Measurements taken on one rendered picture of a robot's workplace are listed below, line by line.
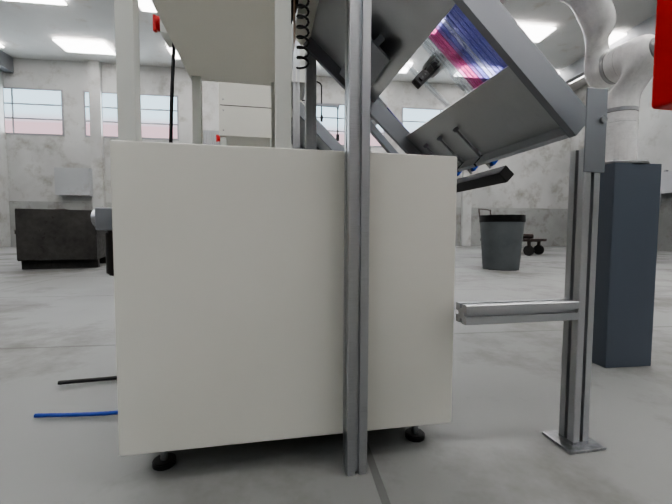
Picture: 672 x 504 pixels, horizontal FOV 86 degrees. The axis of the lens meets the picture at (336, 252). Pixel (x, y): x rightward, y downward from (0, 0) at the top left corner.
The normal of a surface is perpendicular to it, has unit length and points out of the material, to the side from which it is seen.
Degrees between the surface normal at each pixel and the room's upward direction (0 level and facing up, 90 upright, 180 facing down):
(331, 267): 90
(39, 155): 90
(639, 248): 90
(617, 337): 90
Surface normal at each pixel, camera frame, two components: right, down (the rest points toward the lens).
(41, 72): 0.13, 0.06
